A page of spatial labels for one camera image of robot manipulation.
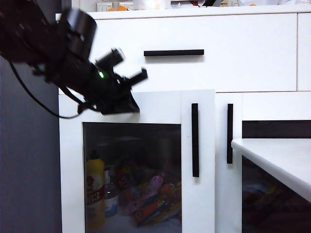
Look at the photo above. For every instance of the white glass cabinet door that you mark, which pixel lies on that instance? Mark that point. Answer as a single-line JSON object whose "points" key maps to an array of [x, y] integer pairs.
{"points": [[70, 157], [221, 194]]}

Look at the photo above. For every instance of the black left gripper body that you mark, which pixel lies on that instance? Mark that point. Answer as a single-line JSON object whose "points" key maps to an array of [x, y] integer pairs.
{"points": [[107, 89]]}

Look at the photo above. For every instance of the wide white drawer front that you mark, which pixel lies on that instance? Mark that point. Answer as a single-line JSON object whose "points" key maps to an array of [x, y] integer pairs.
{"points": [[243, 68]]}

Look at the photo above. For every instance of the yellow detergent bottle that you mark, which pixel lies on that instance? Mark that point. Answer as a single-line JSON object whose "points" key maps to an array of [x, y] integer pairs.
{"points": [[96, 194]]}

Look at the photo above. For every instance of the clear plastic bag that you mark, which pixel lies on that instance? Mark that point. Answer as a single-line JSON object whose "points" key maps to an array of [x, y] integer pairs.
{"points": [[150, 4]]}

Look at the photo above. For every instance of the narrow white drawer front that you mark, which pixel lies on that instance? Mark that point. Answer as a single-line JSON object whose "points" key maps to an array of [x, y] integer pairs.
{"points": [[305, 48]]}

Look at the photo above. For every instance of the white socket plates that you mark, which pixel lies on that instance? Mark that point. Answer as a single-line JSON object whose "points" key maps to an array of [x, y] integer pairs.
{"points": [[102, 6]]}

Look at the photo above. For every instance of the clear sanitizer bottle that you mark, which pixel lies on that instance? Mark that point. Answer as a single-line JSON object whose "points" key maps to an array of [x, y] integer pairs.
{"points": [[111, 204]]}

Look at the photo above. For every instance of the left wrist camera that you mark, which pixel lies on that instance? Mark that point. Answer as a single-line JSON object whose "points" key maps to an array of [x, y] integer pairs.
{"points": [[110, 59]]}

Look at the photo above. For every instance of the pink snack packet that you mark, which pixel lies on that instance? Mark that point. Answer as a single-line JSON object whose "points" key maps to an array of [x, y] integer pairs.
{"points": [[155, 184]]}

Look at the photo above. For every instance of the white cabinet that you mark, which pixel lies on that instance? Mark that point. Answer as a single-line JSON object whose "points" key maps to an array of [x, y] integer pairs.
{"points": [[170, 13]]}

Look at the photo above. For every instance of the small orange object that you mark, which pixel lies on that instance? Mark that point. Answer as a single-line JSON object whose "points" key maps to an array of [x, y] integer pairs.
{"points": [[122, 9]]}

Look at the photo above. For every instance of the black angled object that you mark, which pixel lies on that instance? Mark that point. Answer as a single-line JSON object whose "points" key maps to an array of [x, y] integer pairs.
{"points": [[212, 3]]}

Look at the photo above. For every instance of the red stick snack packet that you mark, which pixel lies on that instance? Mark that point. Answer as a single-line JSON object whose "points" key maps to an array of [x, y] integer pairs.
{"points": [[124, 184]]}

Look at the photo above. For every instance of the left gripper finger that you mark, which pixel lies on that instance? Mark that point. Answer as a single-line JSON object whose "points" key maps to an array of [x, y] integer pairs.
{"points": [[127, 106], [136, 77]]}

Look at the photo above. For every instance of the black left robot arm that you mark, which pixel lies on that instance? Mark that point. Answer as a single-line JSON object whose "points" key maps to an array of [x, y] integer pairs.
{"points": [[29, 36]]}

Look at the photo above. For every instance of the yellow noodle packet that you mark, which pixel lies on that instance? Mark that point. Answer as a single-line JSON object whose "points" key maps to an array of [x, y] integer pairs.
{"points": [[176, 194]]}

